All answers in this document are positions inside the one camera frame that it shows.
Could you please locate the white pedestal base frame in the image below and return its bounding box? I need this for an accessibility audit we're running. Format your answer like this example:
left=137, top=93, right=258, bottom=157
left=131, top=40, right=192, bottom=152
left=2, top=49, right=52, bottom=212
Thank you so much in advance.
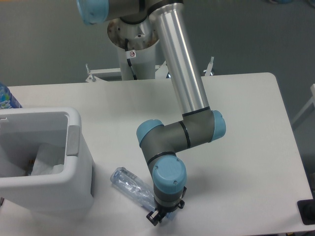
left=86, top=56, right=215, bottom=82

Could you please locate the white plastic trash can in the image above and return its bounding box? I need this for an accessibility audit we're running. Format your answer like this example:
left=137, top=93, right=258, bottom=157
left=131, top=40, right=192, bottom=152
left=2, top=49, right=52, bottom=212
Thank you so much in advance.
left=0, top=107, right=95, bottom=212

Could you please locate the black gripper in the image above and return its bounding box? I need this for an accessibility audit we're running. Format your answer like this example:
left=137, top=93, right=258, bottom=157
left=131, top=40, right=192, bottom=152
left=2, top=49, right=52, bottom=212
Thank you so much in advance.
left=146, top=198, right=185, bottom=226

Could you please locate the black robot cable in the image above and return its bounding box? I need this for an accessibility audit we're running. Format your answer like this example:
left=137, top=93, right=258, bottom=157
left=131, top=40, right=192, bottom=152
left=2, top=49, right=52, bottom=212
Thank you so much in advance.
left=124, top=38, right=138, bottom=80

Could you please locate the blue labelled water bottle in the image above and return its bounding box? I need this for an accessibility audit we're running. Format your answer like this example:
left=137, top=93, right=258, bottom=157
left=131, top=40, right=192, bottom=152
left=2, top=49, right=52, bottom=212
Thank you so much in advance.
left=0, top=83, right=22, bottom=109

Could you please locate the black device at table edge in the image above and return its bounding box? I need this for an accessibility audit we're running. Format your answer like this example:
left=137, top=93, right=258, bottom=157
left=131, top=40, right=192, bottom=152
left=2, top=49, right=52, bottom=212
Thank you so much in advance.
left=297, top=199, right=315, bottom=225

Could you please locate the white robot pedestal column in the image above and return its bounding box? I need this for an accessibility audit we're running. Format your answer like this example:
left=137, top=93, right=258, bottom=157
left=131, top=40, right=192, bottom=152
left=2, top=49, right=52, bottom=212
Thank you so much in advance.
left=107, top=18, right=159, bottom=81

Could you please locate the white furniture frame at right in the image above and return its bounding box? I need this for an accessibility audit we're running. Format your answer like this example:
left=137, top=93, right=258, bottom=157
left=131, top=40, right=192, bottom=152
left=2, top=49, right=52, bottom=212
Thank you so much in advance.
left=291, top=84, right=315, bottom=130

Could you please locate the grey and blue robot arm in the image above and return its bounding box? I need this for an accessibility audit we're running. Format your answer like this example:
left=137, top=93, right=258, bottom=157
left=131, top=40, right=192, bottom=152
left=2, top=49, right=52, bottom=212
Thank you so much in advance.
left=77, top=0, right=226, bottom=225

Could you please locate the crushed clear plastic bottle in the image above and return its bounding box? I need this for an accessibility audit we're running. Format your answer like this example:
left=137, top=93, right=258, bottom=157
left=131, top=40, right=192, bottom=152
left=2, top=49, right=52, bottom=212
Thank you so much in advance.
left=110, top=167, right=172, bottom=219

